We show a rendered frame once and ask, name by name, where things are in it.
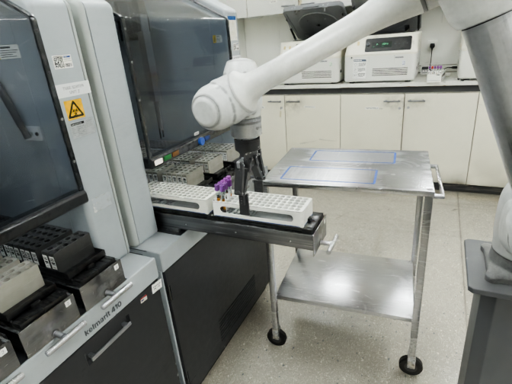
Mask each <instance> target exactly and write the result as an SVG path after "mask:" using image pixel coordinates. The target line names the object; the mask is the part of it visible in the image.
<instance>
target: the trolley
mask: <svg viewBox="0 0 512 384"><path fill-rule="evenodd" d="M432 168H435V169H436V173H437V181H438V185H439V189H440V194H436V193H435V190H434V182H433V177H432V172H431V169H432ZM265 177H266V179H265V180H263V184H264V193H266V194H269V193H270V188H269V187H289V188H292V189H293V196H295V197H298V196H299V188H301V189H313V190H337V191H349V192H361V193H374V194H397V195H409V196H417V203H416V211H415V219H414V234H413V243H412V252H411V260H410V261H407V260H400V259H394V258H382V257H375V256H369V255H362V254H350V253H344V252H337V251H332V252H331V254H330V255H328V254H326V251H325V250H317V252H316V254H315V256H314V257H313V251H310V250H305V249H301V248H295V249H296V254H295V256H294V258H293V260H292V262H291V264H290V266H289V268H288V270H287V272H286V274H285V277H284V278H283V281H282V283H281V284H280V287H279V289H278V291H277V284H276V273H275V262H274V244H269V243H266V249H267V266H268V276H269V286H270V304H271V314H272V324H273V327H272V328H271V329H270V330H269V332H268V333H267V338H268V340H269V341H270V342H271V343H272V344H275V345H277V346H281V345H284V344H285V343H286V339H287V336H286V333H285V332H284V331H283V330H282V329H281V328H280V324H279V315H278V305H277V299H282V300H286V301H291V302H300V303H304V304H309V305H314V306H321V307H326V308H331V309H339V310H344V311H348V312H356V313H361V314H365V315H374V316H379V317H383V318H391V319H395V320H400V321H405V322H411V334H410V342H409V350H408V355H404V356H402V357H400V359H399V362H398V364H399V368H400V369H401V371H403V372H404V373H407V374H408V375H417V374H420V373H421V372H422V370H423V363H422V362H421V360H420V359H419V358H418V357H416V347H417V341H418V328H419V321H420V314H421V301H422V294H423V287H424V274H425V267H426V260H427V247H428V240H429V233H430V221H431V213H432V206H433V199H445V195H444V191H443V185H442V181H441V177H440V170H439V167H438V165H433V164H431V163H430V158H429V153H428V151H408V150H377V149H314V148H291V149H290V150H289V151H288V153H287V154H285V156H284V157H282V159H281V160H279V161H278V163H277V164H276V165H275V166H274V167H273V168H272V169H271V170H270V171H269V172H268V173H267V174H266V176H265ZM423 199H424V209H423V216H422V224H421V214H422V206H423ZM420 228H421V238H420V246H419V254H418V244H419V236H420ZM417 258H418V268H417V276H416V284H415V290H414V282H415V274H416V266H417Z"/></svg>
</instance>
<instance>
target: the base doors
mask: <svg viewBox="0 0 512 384"><path fill-rule="evenodd" d="M478 95H479V98H478ZM385 100H387V101H397V100H400V102H383V101H385ZM409 100H412V101H422V100H425V102H408V101H409ZM268 101H281V103H271V102H268ZM286 101H299V103H286ZM404 101H405V109H404ZM477 105H478V108H477ZM304 106H315V108H306V107H304ZM262 107H264V108H261V128H262V134H261V135H260V141H261V155H262V159H263V163H264V166H267V169H269V170H271V169H272V168H273V167H274V166H275V165H276V164H277V163H278V161H279V160H281V159H282V157H284V156H285V154H287V153H288V151H289V150H290V149H291V148H314V149H377V150H401V143H402V150H408V151H428V153H429V158H430V163H431V164H433V165H438V167H439V170H440V177H441V181H442V183H449V184H469V185H478V186H489V187H505V186H506V184H507V183H508V179H507V174H506V171H505V169H504V165H503V162H502V159H501V155H500V152H499V149H498V145H497V143H496V140H495V137H494V133H493V130H492V128H491V123H490V120H489V118H488V114H487V111H486V108H485V104H484V101H483V98H482V94H481V92H480V93H478V92H472V93H422V94H320V95H262ZM280 107H283V109H280ZM365 107H379V109H366V110H365ZM399 107H400V108H401V109H400V110H399V109H398V108H399ZM407 107H410V108H409V109H407ZM476 110H477V113H476ZM280 111H281V117H280ZM403 111H404V120H403ZM475 115H476V118H475ZM402 122H403V130H402ZM474 126H475V129H474ZM473 131H474V134H473ZM472 136H473V139H472ZM471 147H472V149H471ZM470 152H471V155H470ZM469 156H470V159H469ZM468 167H469V170H468ZM467 172H468V174H467ZM466 178H467V180H466Z"/></svg>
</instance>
